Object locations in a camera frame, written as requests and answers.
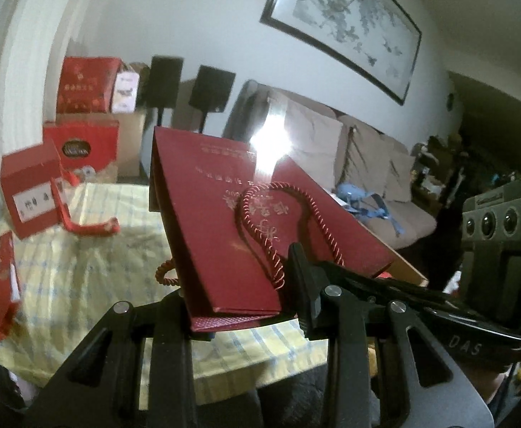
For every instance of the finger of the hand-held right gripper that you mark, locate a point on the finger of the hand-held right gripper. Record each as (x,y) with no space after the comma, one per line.
(376,287)

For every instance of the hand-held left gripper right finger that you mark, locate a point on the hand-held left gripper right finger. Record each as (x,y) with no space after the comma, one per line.
(305,298)

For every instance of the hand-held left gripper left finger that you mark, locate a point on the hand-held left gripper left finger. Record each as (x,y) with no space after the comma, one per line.
(171,316)

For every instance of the cardboard box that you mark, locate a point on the cardboard box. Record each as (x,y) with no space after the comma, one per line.
(403,269)

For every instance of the dark red paper bag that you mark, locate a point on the dark red paper bag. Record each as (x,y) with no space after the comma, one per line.
(207,214)

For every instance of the small red ribbon box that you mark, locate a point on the small red ribbon box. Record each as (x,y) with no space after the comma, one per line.
(28,187)

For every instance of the brown sofa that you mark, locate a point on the brown sofa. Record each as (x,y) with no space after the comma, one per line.
(412,218)

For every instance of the cluttered dark shelf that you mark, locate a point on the cluttered dark shelf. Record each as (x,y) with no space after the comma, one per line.
(448,174)

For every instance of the yellow checked tablecloth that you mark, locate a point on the yellow checked tablecloth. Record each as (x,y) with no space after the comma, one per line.
(86,267)

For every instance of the person's dark clothing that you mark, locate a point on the person's dark clothing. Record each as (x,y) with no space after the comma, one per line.
(287,401)

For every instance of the brown sofa cushion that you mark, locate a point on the brown sofa cushion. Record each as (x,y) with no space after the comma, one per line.
(314,138)
(363,160)
(398,174)

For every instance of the bright lamp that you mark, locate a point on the bright lamp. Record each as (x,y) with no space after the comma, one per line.
(271,147)

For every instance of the brown cardboard carton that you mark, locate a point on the brown cardboard carton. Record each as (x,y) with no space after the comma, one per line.
(131,142)

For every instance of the red chocolate gift box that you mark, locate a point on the red chocolate gift box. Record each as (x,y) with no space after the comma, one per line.
(86,147)

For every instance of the black speaker stand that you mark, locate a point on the black speaker stand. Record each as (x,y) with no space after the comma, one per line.
(159,117)
(203,122)

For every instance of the white pink carton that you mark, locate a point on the white pink carton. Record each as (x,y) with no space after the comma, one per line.
(124,93)

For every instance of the large red gift box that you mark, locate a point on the large red gift box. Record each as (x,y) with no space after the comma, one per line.
(86,84)

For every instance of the framed ink painting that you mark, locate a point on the framed ink painting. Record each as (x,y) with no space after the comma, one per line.
(345,26)

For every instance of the white curtain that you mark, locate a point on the white curtain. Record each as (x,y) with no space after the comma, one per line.
(15,76)

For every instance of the dark wall ornament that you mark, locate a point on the dark wall ornament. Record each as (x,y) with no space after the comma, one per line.
(450,101)

